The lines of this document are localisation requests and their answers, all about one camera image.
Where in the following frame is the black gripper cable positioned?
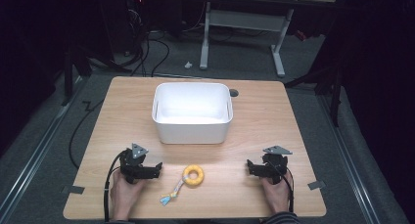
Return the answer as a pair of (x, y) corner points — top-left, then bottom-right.
(103, 149), (129, 223)
(267, 160), (296, 214)

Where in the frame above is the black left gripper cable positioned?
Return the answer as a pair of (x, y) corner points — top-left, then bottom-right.
(103, 149), (129, 223)

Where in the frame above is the thin black floor cable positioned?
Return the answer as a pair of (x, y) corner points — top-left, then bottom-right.
(68, 99), (106, 170)

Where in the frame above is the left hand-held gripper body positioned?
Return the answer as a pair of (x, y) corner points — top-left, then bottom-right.
(118, 143), (151, 185)

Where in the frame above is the yellow ring toy with rope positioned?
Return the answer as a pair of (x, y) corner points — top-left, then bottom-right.
(159, 164), (206, 207)

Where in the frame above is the black computer tower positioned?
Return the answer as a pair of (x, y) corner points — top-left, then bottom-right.
(124, 0), (147, 57)

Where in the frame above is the white plastic bin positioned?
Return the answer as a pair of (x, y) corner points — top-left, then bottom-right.
(151, 82), (235, 146)

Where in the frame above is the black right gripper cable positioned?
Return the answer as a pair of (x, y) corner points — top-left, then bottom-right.
(267, 160), (296, 214)

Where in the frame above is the person's left hand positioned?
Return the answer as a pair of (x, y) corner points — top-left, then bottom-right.
(110, 169), (149, 221)

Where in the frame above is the black metal stand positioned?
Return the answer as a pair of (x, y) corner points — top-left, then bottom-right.
(60, 42), (133, 107)
(283, 62), (345, 128)

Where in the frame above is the white-framed wooden desk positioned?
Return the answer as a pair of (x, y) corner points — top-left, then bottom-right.
(197, 0), (338, 78)

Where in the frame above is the grey tape strip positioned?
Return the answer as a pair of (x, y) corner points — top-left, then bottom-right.
(61, 185), (86, 196)
(306, 180), (327, 191)

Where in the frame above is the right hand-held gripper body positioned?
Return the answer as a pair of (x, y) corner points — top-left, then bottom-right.
(260, 145), (294, 186)

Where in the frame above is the person's right hand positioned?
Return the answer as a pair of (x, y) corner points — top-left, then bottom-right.
(260, 171), (294, 216)

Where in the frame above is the metal floor rail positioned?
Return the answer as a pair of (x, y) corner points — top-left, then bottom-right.
(0, 74), (86, 215)
(316, 94), (382, 224)

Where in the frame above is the bundle of black floor cables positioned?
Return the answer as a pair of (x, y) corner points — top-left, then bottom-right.
(112, 2), (171, 77)

